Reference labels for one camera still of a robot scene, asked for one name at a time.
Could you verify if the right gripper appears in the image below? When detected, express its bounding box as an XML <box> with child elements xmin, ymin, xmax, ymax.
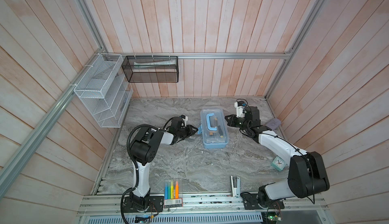
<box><xmin>224</xmin><ymin>114</ymin><xmax>250</xmax><ymax>132</ymax></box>

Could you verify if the blue plastic tool box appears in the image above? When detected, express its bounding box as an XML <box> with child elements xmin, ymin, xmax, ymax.
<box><xmin>199</xmin><ymin>107</ymin><xmax>229</xmax><ymax>149</ymax></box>

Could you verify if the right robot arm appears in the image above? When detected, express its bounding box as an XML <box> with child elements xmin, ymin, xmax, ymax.
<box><xmin>225</xmin><ymin>100</ymin><xmax>330</xmax><ymax>208</ymax></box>

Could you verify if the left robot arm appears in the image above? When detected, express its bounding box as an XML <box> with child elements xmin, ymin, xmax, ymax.
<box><xmin>120</xmin><ymin>115</ymin><xmax>199</xmax><ymax>213</ymax></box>

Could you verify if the highlighter pen pack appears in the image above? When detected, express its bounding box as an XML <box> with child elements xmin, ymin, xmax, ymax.
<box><xmin>164</xmin><ymin>179</ymin><xmax>183</xmax><ymax>208</ymax></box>

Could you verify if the white stapler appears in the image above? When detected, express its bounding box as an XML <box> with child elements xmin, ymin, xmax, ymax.
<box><xmin>231</xmin><ymin>175</ymin><xmax>241</xmax><ymax>198</ymax></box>

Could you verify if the black mesh basket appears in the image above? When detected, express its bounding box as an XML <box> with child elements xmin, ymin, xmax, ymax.
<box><xmin>122</xmin><ymin>55</ymin><xmax>179</xmax><ymax>83</ymax></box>

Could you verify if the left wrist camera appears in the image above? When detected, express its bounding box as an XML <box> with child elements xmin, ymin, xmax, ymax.
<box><xmin>180</xmin><ymin>115</ymin><xmax>188</xmax><ymax>126</ymax></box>

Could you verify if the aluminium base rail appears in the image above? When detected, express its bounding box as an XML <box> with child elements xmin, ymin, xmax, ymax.
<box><xmin>76</xmin><ymin>192</ymin><xmax>329</xmax><ymax>217</ymax></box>

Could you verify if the white wire mesh shelf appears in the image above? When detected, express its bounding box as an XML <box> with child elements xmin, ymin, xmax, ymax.
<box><xmin>74</xmin><ymin>54</ymin><xmax>133</xmax><ymax>128</ymax></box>

